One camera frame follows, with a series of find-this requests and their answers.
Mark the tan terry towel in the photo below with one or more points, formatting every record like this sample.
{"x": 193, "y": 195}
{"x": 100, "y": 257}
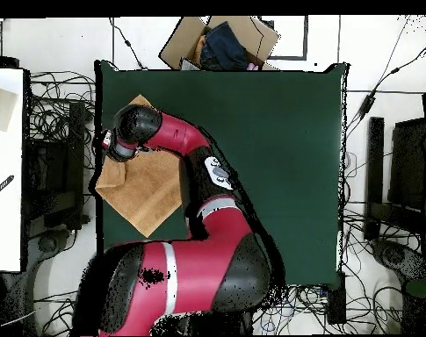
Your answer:
{"x": 149, "y": 193}

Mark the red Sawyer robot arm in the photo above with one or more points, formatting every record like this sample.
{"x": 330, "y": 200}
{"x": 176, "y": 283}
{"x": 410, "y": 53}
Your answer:
{"x": 198, "y": 266}

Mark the small pink item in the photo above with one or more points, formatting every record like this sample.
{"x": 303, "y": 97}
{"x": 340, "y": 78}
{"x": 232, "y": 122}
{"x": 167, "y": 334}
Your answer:
{"x": 253, "y": 66}

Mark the black stand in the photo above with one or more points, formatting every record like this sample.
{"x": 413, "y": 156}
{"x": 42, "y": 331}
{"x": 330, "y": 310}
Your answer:
{"x": 376, "y": 158}
{"x": 75, "y": 140}

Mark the beige box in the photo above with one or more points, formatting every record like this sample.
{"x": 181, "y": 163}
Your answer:
{"x": 0, "y": 108}

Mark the black striped tool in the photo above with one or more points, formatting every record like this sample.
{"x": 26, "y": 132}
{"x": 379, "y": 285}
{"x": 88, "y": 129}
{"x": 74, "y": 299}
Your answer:
{"x": 1, "y": 186}

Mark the brown cardboard box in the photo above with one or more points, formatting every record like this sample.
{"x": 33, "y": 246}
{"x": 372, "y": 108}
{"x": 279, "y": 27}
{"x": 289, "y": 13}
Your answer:
{"x": 177, "y": 45}

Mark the black stand base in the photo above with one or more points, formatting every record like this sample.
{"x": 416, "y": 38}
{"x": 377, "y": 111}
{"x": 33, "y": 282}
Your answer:
{"x": 47, "y": 243}
{"x": 395, "y": 254}

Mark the white desk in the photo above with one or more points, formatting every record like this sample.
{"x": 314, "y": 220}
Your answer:
{"x": 5, "y": 210}

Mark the orange cloth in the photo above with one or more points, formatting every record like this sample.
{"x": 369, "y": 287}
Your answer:
{"x": 199, "y": 47}

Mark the dark blue jeans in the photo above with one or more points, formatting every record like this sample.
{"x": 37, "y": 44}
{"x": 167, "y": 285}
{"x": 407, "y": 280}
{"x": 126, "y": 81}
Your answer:
{"x": 223, "y": 45}

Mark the dark green table cloth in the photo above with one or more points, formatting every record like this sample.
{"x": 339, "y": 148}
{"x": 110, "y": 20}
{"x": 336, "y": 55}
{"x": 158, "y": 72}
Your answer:
{"x": 268, "y": 140}

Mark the black power box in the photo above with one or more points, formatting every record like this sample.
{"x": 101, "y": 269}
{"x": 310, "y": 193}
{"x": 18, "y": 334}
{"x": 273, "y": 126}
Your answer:
{"x": 336, "y": 302}

